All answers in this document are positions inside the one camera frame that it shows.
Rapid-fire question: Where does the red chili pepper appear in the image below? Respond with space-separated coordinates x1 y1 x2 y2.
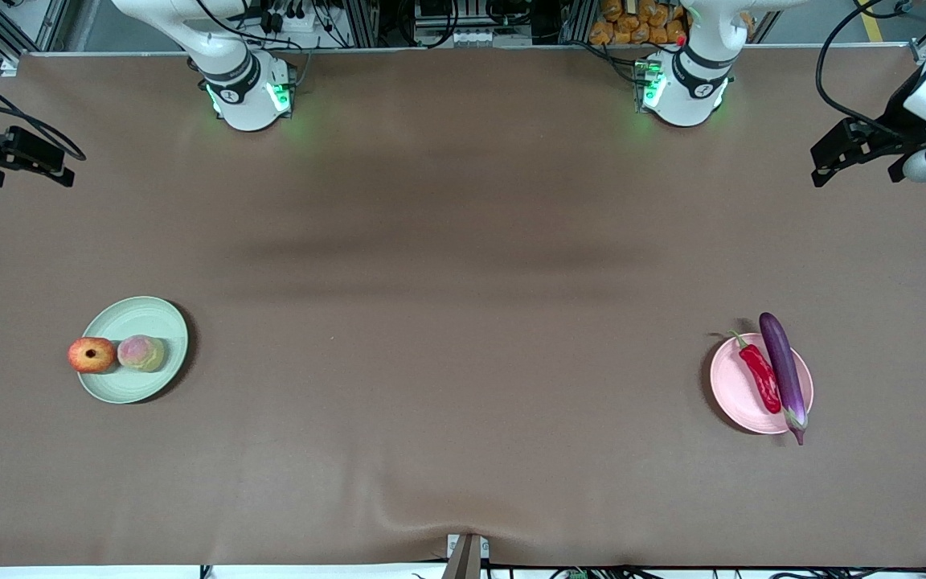
727 331 782 415

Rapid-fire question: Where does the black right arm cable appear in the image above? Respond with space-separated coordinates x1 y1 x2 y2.
0 63 86 162

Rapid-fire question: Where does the orange toy food pile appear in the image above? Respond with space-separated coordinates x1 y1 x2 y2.
589 0 689 46

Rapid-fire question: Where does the yellow pink peach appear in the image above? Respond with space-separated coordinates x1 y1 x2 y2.
117 335 166 374

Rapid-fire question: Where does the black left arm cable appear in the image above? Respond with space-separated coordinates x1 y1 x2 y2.
815 0 914 138

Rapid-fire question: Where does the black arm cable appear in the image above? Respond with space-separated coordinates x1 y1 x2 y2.
0 63 86 162
815 0 914 138

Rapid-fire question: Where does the white power strip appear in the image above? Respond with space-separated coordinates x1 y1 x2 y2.
258 0 329 35

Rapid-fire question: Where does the red pomegranate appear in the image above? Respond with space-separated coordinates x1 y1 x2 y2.
68 337 117 375

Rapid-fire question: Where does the grey metal bracket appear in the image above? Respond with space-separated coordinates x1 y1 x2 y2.
440 532 490 579

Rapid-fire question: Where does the purple eggplant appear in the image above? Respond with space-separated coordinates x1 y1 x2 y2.
759 312 809 446

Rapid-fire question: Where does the aluminium frame post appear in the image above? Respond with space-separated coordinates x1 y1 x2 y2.
341 0 379 49
559 0 596 45

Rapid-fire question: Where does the brown table cloth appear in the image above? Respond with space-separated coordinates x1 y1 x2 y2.
0 44 926 568

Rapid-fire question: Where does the pink round plate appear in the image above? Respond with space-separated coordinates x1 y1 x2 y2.
710 332 814 436

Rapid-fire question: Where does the pale green round plate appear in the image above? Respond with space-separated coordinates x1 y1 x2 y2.
77 296 189 404

